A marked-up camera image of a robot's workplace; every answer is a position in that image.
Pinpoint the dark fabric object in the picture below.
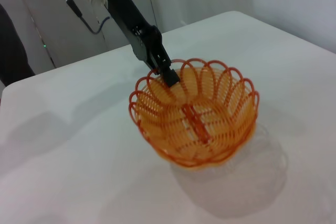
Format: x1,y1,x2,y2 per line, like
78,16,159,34
0,3,36,87

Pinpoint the blue cable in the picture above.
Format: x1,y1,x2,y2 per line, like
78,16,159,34
93,16,112,35

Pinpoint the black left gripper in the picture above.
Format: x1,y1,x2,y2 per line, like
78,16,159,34
103,0,181,88

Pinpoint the left arm connector cable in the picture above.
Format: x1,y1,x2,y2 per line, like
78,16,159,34
54,0,99,35

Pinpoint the orange wire basket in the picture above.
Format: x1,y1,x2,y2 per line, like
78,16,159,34
128,58,260,168

